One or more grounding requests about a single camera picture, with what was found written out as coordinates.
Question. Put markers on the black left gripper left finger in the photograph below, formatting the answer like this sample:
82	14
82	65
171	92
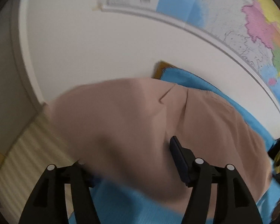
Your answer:
47	202

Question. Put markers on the pink beige coat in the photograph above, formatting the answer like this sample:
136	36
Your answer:
121	129

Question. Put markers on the blue bed sheet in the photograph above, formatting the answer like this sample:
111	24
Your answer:
115	204

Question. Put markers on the wooden bed frame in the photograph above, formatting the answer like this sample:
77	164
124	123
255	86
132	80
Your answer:
159	68

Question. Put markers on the colourful wall map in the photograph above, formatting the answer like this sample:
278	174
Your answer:
248	28

